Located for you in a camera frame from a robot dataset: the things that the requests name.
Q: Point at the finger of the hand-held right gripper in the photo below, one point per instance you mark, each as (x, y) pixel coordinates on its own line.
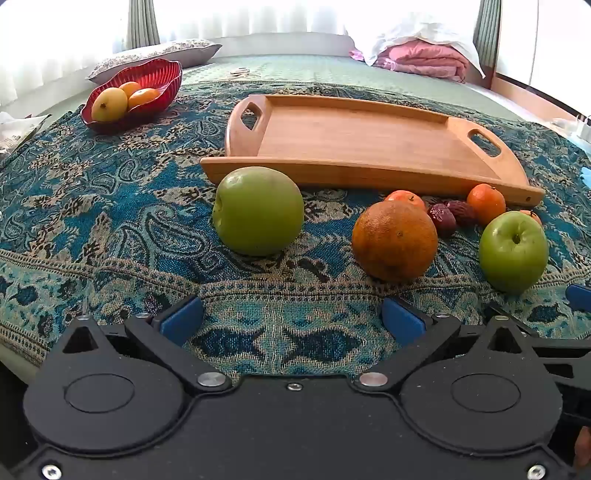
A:
(580, 296)
(565, 344)

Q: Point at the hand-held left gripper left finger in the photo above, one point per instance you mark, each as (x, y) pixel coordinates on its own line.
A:
(181, 321)

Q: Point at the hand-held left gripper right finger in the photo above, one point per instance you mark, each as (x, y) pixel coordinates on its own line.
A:
(402, 321)

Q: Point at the small green apple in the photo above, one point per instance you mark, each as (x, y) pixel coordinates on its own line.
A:
(512, 254)

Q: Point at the large orange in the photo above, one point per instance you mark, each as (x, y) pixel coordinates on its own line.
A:
(395, 240)

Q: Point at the tiny tangerine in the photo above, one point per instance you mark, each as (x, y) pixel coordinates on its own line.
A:
(533, 215)

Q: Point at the large green apple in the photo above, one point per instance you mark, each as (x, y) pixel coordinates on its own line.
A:
(258, 212)

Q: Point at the wooden serving tray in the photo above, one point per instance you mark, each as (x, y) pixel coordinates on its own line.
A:
(360, 138)

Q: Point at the red date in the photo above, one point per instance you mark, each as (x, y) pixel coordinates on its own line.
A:
(464, 212)
(442, 220)

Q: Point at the light blue cloth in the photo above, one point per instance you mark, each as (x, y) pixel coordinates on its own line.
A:
(587, 177)

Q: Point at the blue paisley blanket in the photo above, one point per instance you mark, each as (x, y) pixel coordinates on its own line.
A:
(115, 207)

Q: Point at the orange in bowl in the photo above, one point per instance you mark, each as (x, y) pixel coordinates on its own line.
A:
(130, 87)
(145, 98)

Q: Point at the yellow mango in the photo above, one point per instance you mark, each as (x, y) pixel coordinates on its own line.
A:
(109, 105)

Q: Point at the red glass bowl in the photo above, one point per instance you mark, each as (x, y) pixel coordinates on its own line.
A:
(159, 74)

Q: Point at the plastic bag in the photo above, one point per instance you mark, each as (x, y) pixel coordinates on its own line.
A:
(14, 134)

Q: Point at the scissors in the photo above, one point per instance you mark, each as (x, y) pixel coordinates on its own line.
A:
(240, 71)

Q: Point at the pink folded blanket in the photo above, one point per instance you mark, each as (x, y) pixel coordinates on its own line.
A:
(425, 60)

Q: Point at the white wardrobe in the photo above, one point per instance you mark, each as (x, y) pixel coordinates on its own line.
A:
(545, 37)

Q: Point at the green bedspread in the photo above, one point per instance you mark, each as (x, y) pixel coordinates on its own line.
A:
(323, 69)

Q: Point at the floral pillow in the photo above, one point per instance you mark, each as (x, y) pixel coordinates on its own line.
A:
(152, 50)

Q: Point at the green curtain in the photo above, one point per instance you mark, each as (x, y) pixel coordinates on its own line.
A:
(487, 27)
(141, 23)

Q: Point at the white pillow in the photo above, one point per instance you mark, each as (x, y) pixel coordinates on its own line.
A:
(415, 30)

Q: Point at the grey headboard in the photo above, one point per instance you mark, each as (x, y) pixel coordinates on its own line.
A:
(286, 44)

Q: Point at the white sheer curtain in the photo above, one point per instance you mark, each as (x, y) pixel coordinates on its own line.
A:
(55, 37)

